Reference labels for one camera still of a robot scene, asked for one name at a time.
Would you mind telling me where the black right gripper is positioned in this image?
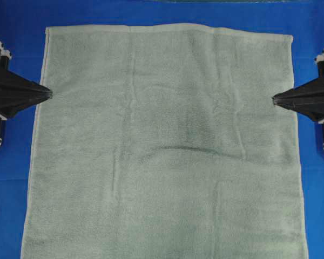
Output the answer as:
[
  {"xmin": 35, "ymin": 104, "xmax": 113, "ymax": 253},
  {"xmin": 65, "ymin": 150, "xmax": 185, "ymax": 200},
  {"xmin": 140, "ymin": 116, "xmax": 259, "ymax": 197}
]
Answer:
[{"xmin": 272, "ymin": 50, "xmax": 324, "ymax": 150}]

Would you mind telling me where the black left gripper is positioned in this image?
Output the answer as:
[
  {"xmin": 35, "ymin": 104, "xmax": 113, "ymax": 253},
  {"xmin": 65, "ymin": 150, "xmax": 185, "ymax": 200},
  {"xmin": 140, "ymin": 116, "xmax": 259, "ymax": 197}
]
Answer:
[{"xmin": 0, "ymin": 42, "xmax": 53, "ymax": 147}]

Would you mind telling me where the sage green bath towel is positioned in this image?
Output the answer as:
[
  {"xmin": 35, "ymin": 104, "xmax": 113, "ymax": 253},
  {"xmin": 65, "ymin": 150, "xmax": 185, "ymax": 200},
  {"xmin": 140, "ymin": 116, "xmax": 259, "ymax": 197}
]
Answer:
[{"xmin": 21, "ymin": 23, "xmax": 309, "ymax": 258}]

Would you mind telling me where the blue table cloth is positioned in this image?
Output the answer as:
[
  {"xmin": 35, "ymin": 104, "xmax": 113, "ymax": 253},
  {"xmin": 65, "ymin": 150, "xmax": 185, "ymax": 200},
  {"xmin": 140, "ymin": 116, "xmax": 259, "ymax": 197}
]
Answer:
[{"xmin": 0, "ymin": 1, "xmax": 324, "ymax": 258}]

